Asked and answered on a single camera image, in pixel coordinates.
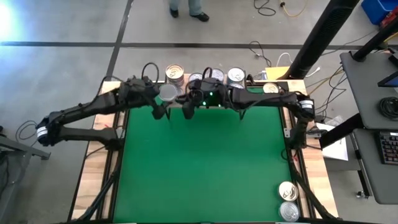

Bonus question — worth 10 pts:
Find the grey furniture leg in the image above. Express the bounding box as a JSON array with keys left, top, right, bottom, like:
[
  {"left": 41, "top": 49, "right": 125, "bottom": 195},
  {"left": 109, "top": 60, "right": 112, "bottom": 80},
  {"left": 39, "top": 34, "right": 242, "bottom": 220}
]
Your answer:
[{"left": 0, "top": 135, "right": 52, "bottom": 215}]

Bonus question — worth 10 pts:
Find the coiled black cable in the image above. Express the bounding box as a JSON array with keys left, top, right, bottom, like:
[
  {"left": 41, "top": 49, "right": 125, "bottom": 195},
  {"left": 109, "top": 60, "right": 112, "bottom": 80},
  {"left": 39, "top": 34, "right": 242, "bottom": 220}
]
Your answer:
[{"left": 377, "top": 96, "right": 398, "bottom": 121}]

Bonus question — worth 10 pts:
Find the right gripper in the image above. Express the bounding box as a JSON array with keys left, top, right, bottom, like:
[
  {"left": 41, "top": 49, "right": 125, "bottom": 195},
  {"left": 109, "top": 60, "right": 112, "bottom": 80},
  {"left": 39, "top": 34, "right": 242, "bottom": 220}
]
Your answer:
[{"left": 175, "top": 78, "right": 208, "bottom": 108}]

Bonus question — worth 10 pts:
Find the wooden shelf black frame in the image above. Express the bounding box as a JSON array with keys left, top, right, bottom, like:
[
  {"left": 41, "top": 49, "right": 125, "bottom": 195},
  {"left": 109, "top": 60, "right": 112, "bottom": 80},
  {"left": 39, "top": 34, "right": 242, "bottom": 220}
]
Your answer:
[{"left": 164, "top": 73, "right": 250, "bottom": 121}]

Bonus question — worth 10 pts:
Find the black diagonal bar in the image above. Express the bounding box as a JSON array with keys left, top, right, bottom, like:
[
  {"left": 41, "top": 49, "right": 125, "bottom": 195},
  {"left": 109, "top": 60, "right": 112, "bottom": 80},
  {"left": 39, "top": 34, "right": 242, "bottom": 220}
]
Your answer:
[{"left": 318, "top": 112, "right": 364, "bottom": 149}]

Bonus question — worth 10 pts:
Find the person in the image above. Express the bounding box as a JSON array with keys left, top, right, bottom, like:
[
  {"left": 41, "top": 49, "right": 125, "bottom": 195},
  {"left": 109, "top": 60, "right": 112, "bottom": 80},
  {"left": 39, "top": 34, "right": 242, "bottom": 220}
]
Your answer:
[{"left": 169, "top": 0, "right": 210, "bottom": 22}]

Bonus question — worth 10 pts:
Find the black pole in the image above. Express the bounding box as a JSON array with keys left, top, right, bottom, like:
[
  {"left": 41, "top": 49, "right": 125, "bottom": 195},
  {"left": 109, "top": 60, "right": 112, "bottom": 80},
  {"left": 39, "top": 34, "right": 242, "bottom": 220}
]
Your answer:
[{"left": 353, "top": 20, "right": 398, "bottom": 62}]

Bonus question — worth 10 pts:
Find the yellow box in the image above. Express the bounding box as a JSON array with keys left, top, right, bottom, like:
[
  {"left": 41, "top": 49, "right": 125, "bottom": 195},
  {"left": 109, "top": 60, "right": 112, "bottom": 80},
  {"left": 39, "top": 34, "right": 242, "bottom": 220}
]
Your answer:
[{"left": 264, "top": 66, "right": 292, "bottom": 78}]

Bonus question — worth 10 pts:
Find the blue bin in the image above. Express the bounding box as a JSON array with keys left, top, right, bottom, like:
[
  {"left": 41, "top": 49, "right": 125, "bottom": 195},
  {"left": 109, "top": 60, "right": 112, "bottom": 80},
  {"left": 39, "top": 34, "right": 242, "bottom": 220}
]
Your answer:
[{"left": 360, "top": 0, "right": 398, "bottom": 26}]

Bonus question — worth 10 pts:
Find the yellow blue label can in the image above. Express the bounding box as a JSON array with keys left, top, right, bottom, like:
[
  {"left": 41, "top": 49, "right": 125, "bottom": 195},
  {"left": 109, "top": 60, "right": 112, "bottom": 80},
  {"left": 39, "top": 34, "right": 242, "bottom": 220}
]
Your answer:
[{"left": 226, "top": 67, "right": 246, "bottom": 84}]

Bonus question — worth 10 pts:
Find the black table frame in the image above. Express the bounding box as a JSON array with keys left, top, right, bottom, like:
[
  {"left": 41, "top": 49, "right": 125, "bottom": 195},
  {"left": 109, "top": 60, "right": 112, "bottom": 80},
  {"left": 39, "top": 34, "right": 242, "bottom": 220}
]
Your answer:
[{"left": 67, "top": 81, "right": 341, "bottom": 224}]

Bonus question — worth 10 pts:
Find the white floor cable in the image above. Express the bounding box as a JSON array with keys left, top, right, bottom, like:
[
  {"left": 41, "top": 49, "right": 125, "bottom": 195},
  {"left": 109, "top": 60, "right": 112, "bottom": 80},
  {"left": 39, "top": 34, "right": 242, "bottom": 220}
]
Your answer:
[{"left": 275, "top": 52, "right": 293, "bottom": 68}]

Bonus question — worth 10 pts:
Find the black diagonal frame strut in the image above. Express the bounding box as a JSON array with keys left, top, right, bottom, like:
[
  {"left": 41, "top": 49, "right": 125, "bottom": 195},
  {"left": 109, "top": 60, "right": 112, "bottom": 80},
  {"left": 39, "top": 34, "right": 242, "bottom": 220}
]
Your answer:
[
  {"left": 79, "top": 161, "right": 121, "bottom": 222},
  {"left": 290, "top": 167, "right": 338, "bottom": 220}
]

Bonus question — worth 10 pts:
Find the grey bracket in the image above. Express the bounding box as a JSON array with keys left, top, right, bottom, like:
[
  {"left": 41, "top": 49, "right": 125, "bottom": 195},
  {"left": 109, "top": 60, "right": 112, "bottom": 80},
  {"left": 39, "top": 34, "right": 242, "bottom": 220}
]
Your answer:
[{"left": 303, "top": 127, "right": 323, "bottom": 139}]

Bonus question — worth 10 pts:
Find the green table mat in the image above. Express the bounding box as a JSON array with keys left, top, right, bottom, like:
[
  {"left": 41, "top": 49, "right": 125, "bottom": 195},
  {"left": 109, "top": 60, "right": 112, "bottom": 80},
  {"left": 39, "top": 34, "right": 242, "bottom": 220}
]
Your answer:
[{"left": 113, "top": 86, "right": 295, "bottom": 223}]

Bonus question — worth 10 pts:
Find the gold lid seafood can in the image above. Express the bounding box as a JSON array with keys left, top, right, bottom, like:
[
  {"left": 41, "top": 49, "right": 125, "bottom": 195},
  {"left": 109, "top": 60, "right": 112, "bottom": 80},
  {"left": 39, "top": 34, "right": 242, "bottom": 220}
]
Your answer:
[{"left": 165, "top": 63, "right": 185, "bottom": 86}]

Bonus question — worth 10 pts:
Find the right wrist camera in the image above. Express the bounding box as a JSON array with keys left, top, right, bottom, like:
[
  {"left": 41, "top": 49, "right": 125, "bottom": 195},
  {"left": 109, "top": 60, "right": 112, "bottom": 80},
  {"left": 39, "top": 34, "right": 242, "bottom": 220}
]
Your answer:
[{"left": 182, "top": 104, "right": 197, "bottom": 121}]

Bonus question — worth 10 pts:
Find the blue albacore tuna can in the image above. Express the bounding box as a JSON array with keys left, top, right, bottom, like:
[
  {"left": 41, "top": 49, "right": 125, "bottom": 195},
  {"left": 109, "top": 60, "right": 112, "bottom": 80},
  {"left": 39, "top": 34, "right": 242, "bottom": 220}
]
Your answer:
[{"left": 211, "top": 68, "right": 225, "bottom": 81}]

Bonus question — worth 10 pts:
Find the yellow floor cable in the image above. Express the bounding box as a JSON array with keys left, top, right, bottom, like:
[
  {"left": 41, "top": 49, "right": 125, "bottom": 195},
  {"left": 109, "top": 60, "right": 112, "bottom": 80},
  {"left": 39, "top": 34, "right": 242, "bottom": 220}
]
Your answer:
[{"left": 279, "top": 0, "right": 305, "bottom": 18}]

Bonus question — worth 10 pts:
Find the grey desk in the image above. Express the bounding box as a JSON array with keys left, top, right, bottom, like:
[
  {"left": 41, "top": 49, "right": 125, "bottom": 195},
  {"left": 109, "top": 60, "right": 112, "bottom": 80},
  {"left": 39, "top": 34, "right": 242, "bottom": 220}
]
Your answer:
[
  {"left": 353, "top": 128, "right": 398, "bottom": 205},
  {"left": 339, "top": 51, "right": 398, "bottom": 131}
]

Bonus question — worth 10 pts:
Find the flat seafood can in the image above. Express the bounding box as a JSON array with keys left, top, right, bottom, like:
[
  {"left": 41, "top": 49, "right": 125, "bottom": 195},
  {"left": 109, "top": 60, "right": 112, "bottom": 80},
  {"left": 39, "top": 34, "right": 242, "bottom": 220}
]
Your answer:
[{"left": 262, "top": 82, "right": 280, "bottom": 94}]

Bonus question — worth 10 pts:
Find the white paper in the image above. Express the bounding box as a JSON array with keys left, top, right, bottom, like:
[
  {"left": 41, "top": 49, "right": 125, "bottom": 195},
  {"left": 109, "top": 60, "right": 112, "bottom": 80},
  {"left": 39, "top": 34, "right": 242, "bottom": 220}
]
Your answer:
[{"left": 315, "top": 123, "right": 349, "bottom": 162}]

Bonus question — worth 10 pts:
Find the black keyboard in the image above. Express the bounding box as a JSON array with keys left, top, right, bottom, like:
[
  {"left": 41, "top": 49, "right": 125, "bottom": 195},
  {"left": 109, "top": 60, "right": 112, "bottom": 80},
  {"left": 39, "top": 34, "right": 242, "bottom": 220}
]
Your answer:
[{"left": 377, "top": 130, "right": 398, "bottom": 165}]

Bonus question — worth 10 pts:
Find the black perforated tower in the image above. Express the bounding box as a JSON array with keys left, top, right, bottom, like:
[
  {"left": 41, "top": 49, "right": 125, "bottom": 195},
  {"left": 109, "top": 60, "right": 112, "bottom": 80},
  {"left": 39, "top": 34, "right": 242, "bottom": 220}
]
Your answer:
[{"left": 284, "top": 0, "right": 361, "bottom": 80}]

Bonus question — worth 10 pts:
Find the red box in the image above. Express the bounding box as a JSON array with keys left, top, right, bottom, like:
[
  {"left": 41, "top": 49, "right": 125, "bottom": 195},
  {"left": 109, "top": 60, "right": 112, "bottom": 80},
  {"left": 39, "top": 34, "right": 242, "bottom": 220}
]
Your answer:
[{"left": 381, "top": 7, "right": 398, "bottom": 29}]

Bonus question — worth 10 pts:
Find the black floor cable loop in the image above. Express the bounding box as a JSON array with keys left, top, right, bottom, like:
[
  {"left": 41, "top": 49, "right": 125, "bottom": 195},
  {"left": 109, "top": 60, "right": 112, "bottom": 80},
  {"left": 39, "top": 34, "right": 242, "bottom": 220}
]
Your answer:
[{"left": 14, "top": 120, "right": 40, "bottom": 144}]

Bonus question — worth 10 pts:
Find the dark tablet screen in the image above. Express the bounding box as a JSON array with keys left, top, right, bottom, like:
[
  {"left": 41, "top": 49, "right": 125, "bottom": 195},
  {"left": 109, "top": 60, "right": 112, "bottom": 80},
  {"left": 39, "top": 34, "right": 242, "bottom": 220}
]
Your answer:
[{"left": 377, "top": 70, "right": 398, "bottom": 88}]

